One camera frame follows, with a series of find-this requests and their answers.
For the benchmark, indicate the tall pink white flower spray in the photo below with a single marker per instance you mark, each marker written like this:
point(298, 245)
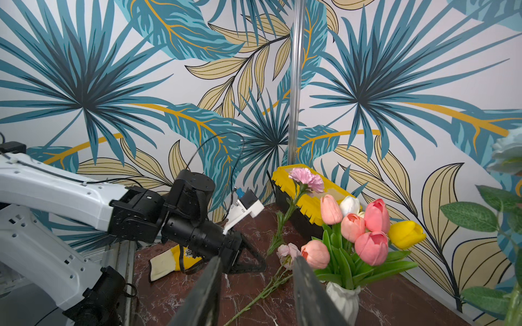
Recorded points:
point(506, 157)

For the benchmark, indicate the pink carnation flower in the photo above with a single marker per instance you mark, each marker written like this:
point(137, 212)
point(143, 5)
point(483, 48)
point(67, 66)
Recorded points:
point(304, 183)

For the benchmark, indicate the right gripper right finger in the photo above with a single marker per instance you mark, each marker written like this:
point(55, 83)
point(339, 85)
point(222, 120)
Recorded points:
point(312, 304)

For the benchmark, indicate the yellow work glove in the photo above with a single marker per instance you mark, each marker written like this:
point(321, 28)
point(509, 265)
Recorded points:
point(176, 259)

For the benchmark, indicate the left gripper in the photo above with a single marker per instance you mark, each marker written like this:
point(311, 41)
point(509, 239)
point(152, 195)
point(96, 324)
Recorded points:
point(237, 254)

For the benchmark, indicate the light pink peony bunch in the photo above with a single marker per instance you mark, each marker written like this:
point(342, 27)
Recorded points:
point(287, 254)

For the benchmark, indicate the yellow black toolbox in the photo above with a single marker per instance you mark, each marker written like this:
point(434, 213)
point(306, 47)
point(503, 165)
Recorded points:
point(306, 219)

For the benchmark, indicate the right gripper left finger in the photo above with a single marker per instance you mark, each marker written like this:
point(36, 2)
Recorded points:
point(202, 305)

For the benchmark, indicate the tulip bouquet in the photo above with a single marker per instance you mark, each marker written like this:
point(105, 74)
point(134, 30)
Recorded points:
point(360, 246)

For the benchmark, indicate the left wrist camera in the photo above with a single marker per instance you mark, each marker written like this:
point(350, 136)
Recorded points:
point(246, 205)

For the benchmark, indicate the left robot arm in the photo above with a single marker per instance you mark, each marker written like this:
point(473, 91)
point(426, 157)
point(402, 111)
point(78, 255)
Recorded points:
point(99, 213)

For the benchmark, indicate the white ribbed vase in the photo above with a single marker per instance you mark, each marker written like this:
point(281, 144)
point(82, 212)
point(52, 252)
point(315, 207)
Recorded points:
point(347, 301)

